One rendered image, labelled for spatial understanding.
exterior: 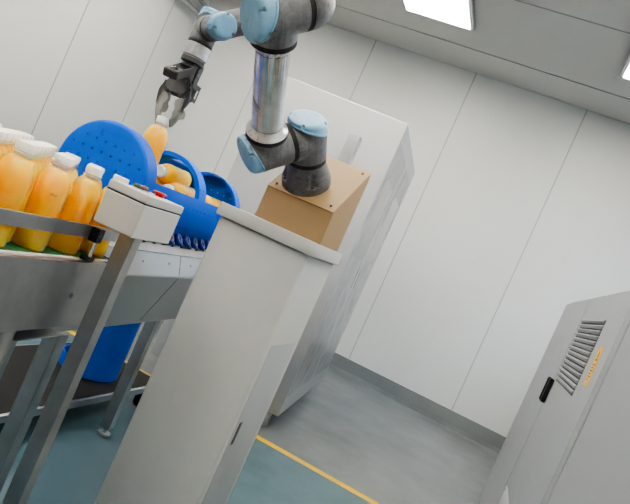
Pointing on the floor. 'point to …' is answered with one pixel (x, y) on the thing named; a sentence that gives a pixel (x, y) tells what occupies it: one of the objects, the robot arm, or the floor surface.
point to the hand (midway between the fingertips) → (163, 119)
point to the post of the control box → (72, 370)
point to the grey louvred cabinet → (584, 412)
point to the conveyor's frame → (27, 302)
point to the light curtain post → (350, 148)
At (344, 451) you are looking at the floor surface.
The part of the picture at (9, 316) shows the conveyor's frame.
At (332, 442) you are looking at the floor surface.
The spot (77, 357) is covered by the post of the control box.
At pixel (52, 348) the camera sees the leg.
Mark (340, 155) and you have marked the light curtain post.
